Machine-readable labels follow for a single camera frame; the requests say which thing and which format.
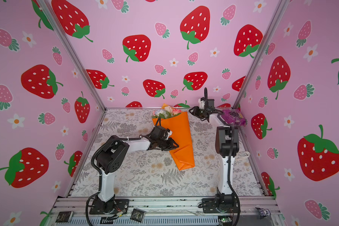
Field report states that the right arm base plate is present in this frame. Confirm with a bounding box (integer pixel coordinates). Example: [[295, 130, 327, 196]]
[[198, 197, 241, 214]]

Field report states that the white rose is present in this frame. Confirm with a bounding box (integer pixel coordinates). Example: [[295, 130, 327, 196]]
[[153, 109, 167, 119]]

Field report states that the black tag left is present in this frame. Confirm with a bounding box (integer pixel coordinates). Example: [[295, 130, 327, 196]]
[[56, 211, 73, 223]]

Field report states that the black tag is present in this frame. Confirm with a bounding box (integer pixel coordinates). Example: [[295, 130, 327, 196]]
[[130, 209, 146, 223], [56, 211, 73, 223]]

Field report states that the black tag middle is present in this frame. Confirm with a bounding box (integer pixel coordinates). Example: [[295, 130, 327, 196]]
[[130, 209, 146, 223]]

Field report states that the orange wrapping paper sheet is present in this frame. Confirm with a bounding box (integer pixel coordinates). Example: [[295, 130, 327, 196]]
[[152, 104, 195, 170]]

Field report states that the aluminium front rail frame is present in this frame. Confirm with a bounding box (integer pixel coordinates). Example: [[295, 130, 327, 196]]
[[43, 196, 286, 226]]

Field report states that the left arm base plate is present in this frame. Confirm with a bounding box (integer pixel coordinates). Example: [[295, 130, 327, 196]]
[[89, 198, 130, 215]]

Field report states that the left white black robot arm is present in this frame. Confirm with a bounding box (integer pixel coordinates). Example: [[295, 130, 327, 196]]
[[87, 125, 179, 214]]

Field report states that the light pink fake rose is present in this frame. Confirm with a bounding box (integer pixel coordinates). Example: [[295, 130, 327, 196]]
[[164, 106, 173, 114]]

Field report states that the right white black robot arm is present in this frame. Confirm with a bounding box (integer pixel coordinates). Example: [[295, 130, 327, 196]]
[[189, 97, 241, 213]]

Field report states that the white ribbon strip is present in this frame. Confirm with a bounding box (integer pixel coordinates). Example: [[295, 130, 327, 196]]
[[236, 151, 251, 160]]

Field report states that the purple snack packet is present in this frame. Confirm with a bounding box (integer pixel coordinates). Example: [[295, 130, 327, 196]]
[[221, 109, 247, 126]]

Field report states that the aluminium corner post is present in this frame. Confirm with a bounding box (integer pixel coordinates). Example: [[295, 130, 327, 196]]
[[38, 0, 106, 112], [232, 0, 290, 109]]

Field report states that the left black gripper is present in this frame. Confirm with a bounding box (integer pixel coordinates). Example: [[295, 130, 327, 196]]
[[156, 137, 179, 150]]

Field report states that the left aluminium corner post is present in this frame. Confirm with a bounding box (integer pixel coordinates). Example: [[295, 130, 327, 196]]
[[38, 0, 106, 112]]

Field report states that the right aluminium corner post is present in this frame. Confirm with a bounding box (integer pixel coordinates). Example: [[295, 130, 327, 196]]
[[232, 0, 290, 109]]

